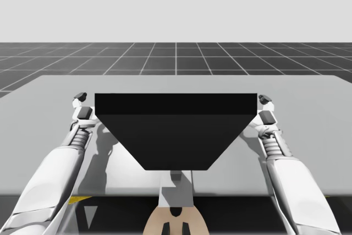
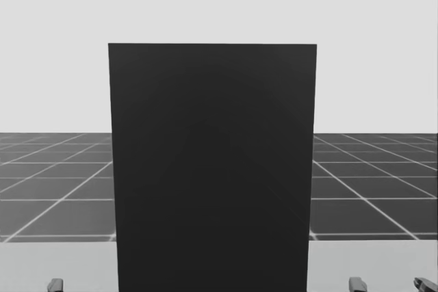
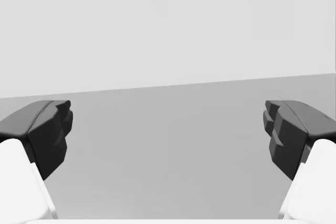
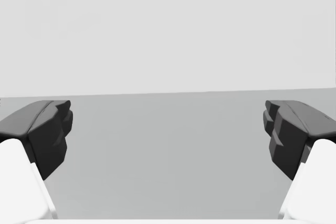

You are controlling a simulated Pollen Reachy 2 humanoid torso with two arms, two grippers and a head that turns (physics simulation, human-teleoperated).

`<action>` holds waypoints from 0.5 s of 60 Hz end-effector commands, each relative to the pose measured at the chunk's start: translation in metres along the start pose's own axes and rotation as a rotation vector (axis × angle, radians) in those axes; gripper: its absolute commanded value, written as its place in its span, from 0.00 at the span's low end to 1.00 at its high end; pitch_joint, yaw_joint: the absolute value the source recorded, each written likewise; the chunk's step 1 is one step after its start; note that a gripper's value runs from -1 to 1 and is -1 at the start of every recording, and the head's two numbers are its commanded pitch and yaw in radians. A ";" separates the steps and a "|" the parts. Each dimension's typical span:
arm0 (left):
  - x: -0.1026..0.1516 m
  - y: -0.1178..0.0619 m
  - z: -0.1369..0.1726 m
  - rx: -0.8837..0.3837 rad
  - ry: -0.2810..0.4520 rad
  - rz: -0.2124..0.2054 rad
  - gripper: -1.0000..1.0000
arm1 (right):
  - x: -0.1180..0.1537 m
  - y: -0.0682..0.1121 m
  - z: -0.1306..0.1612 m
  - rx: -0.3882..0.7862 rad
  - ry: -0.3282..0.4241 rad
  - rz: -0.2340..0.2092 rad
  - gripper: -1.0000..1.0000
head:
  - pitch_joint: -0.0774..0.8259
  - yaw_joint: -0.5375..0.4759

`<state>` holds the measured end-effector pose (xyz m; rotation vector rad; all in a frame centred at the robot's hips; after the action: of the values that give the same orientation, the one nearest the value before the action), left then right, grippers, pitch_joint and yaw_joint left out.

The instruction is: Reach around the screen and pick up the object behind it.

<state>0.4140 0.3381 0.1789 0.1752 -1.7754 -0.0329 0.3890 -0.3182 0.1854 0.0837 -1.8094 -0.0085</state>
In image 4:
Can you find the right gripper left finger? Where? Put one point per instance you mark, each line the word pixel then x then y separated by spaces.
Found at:
pixel 44 140

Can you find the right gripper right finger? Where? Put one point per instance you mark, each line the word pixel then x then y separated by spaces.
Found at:
pixel 290 142

